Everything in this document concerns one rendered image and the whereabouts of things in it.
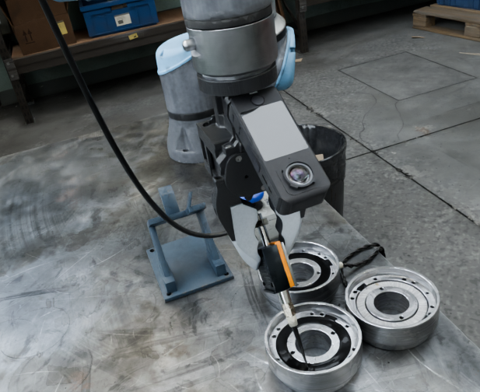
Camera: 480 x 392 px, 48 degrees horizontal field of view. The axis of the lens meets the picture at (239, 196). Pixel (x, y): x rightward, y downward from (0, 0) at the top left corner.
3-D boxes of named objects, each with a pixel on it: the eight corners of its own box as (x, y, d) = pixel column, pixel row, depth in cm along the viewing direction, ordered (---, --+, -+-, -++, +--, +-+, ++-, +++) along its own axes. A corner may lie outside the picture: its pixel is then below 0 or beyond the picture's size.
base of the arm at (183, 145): (162, 143, 117) (151, 101, 112) (225, 125, 121) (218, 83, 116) (178, 171, 105) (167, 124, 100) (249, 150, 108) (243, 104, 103)
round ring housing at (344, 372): (336, 416, 54) (334, 389, 52) (250, 376, 59) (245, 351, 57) (378, 345, 61) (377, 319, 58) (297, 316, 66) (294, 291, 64)
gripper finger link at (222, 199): (257, 226, 55) (254, 149, 51) (263, 235, 53) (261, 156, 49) (213, 236, 54) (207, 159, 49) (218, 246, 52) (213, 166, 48)
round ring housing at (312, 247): (276, 327, 65) (273, 302, 63) (250, 277, 74) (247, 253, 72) (355, 302, 67) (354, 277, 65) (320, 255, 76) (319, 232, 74)
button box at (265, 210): (286, 235, 81) (282, 208, 79) (243, 249, 80) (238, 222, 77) (266, 210, 88) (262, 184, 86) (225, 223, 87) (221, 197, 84)
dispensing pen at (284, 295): (301, 376, 53) (248, 215, 54) (289, 368, 57) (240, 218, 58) (320, 368, 53) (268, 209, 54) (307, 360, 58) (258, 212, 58)
